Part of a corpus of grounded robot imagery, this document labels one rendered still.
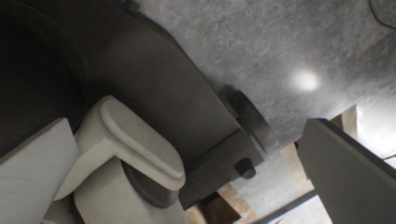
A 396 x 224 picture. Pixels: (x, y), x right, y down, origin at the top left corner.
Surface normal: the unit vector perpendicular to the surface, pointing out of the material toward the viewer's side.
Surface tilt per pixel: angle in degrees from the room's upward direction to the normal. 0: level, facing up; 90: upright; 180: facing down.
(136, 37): 0
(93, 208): 44
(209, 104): 0
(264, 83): 0
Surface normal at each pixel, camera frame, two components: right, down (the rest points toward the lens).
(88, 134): -0.39, -0.33
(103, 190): -0.28, -0.17
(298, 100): 0.25, 0.53
